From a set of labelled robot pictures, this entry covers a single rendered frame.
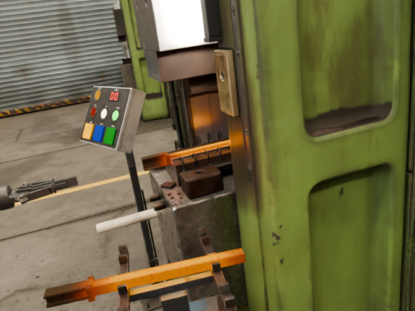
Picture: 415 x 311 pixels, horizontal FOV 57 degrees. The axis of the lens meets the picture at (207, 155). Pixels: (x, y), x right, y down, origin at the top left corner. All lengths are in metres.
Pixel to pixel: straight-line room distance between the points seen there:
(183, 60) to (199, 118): 0.38
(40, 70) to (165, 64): 8.14
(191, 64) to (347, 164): 0.56
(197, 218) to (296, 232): 0.32
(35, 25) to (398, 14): 8.58
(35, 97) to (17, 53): 0.97
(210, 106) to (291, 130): 0.67
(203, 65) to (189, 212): 0.46
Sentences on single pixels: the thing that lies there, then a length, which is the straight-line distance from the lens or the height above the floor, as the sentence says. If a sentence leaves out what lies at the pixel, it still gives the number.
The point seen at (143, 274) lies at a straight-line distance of 0.90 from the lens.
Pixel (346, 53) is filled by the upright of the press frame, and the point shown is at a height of 1.31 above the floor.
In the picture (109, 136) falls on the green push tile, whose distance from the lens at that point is 1.74.
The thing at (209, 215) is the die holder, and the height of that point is 0.86.
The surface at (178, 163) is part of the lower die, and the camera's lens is 1.29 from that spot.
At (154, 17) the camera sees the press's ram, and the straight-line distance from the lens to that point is 1.15.
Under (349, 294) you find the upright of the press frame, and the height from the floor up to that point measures 0.56.
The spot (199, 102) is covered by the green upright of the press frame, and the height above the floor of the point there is 1.13.
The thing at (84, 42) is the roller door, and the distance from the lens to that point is 9.26.
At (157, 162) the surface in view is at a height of 0.99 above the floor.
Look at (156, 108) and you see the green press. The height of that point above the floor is 0.19.
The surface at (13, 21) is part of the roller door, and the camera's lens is 9.31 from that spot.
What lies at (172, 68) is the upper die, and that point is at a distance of 1.22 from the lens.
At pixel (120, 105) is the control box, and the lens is 1.74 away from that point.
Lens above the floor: 1.44
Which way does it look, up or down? 19 degrees down
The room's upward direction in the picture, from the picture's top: 8 degrees counter-clockwise
